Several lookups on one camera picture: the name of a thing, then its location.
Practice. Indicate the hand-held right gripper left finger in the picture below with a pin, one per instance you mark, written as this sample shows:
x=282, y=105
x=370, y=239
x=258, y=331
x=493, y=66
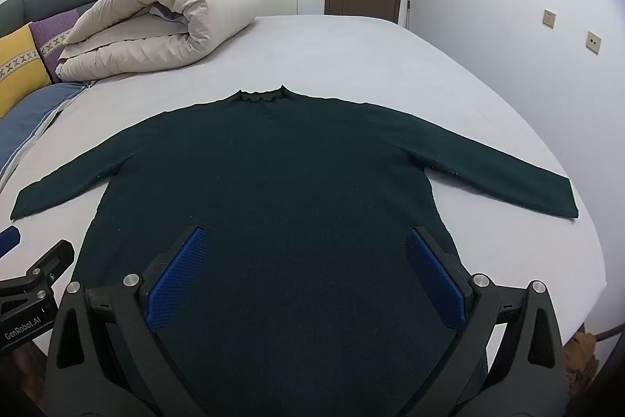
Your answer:
x=176, y=281

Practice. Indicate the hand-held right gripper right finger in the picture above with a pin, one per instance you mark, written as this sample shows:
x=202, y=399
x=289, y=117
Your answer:
x=434, y=281

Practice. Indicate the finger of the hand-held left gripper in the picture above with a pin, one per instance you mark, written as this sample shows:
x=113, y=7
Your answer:
x=51, y=261
x=9, y=242

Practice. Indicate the dark green sweater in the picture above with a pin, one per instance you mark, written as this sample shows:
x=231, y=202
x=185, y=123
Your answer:
x=293, y=202

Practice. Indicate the blue pillow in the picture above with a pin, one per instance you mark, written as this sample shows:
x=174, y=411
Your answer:
x=29, y=119

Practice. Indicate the brown crumpled cloth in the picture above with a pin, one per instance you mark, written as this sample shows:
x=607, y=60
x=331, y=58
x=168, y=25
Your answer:
x=583, y=363

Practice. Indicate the yellow patterned pillow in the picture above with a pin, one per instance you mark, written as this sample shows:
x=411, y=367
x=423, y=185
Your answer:
x=19, y=55

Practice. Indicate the purple patterned pillow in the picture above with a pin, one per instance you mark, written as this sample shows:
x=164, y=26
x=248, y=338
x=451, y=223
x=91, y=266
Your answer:
x=53, y=31

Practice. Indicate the bed with white sheet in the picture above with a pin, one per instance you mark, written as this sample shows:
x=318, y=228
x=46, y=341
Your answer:
x=342, y=55

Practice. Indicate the rolled beige duvet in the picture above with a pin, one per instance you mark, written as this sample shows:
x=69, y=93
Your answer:
x=195, y=6

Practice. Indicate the beige wall socket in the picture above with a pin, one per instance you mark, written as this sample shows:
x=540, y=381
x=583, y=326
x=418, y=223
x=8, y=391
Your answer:
x=593, y=42
x=550, y=18

